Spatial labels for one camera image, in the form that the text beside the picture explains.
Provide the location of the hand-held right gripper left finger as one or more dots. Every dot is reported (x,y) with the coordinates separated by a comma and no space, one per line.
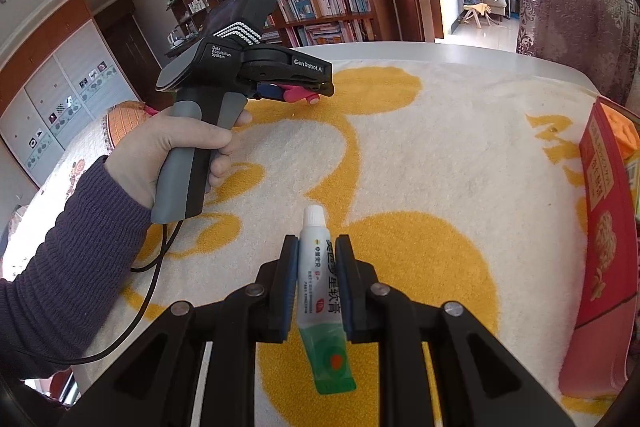
(289,287)

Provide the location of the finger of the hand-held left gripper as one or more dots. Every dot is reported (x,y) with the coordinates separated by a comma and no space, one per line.
(315,88)
(270,91)

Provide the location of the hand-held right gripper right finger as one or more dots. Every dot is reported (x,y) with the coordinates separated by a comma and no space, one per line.
(345,287)

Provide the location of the pink knotted foam tube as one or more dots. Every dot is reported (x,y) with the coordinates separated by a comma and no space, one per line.
(297,96)

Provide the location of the white green ointment tube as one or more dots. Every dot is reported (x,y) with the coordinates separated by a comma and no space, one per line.
(320,277)

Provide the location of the red cardboard box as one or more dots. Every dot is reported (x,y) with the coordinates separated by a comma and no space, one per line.
(605,257)

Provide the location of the light orange embossed toy cube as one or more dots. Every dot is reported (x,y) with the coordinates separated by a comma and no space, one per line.
(620,127)

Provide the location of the person's left forearm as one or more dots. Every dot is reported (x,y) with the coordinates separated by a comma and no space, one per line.
(60,282)

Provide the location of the person's left hand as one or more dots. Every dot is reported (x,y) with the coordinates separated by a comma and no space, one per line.
(145,157)

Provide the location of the small dark wooden shelf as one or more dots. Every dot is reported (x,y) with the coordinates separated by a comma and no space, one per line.
(187,7)

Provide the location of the pink cloth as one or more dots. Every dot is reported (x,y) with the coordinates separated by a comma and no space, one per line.
(151,110)

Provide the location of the dark wooden door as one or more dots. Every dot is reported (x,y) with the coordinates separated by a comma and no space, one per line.
(130,52)

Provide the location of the orange checked pillow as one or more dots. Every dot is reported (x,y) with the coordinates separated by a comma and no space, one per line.
(125,122)

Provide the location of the white panel wardrobe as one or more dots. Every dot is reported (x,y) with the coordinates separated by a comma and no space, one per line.
(50,97)

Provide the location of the small wooden stool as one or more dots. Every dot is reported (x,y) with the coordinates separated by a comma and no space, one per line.
(475,9)

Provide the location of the purple patterned curtain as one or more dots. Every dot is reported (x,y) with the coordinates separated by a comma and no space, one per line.
(575,7)

